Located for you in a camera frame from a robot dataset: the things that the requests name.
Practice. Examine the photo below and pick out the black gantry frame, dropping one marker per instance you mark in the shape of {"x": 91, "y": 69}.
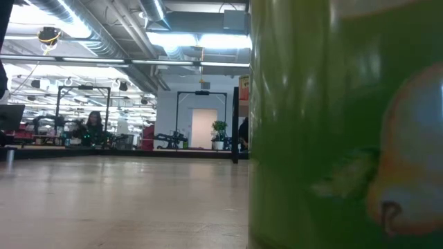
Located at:
{"x": 202, "y": 92}
{"x": 84, "y": 87}

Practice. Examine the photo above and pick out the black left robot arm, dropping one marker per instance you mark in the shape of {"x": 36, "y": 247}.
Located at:
{"x": 3, "y": 14}

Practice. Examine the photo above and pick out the fluorescent ceiling light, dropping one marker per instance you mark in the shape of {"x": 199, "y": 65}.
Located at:
{"x": 214, "y": 41}

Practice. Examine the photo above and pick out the silver metal post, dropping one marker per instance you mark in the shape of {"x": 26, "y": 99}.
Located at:
{"x": 10, "y": 159}

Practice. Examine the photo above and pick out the green pears can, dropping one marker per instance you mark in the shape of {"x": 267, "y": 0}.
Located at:
{"x": 311, "y": 103}

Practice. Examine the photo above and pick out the grey bin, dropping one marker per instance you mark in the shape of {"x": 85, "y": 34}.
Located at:
{"x": 127, "y": 141}

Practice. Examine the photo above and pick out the silver ventilation duct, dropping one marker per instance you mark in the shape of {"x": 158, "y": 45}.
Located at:
{"x": 154, "y": 10}
{"x": 100, "y": 45}

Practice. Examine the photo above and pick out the red cabinet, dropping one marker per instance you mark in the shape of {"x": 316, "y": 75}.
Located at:
{"x": 148, "y": 138}

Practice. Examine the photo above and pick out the black aluminium rig frame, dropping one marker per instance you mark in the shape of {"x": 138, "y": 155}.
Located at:
{"x": 52, "y": 153}

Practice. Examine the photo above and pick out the long ceiling light bar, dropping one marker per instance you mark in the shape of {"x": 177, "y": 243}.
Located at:
{"x": 104, "y": 60}

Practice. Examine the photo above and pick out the white door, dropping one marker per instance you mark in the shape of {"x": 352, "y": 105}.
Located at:
{"x": 202, "y": 124}

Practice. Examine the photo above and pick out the person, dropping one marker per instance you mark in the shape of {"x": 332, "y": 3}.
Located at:
{"x": 244, "y": 133}
{"x": 94, "y": 128}

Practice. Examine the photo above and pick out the green potted plant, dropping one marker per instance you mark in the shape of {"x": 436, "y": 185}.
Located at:
{"x": 219, "y": 127}

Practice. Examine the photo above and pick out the grey hanging box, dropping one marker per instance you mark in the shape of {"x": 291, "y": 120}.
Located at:
{"x": 205, "y": 85}

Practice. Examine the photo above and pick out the black hanging spotlight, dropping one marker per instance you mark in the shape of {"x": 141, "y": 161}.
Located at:
{"x": 35, "y": 83}
{"x": 123, "y": 85}

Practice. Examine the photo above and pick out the black monitor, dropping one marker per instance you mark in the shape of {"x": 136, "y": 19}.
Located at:
{"x": 10, "y": 117}

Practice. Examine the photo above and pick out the background black robot arm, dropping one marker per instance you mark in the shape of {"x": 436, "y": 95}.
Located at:
{"x": 169, "y": 139}

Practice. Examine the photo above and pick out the grey ceiling box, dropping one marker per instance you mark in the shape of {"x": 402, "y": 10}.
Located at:
{"x": 234, "y": 20}

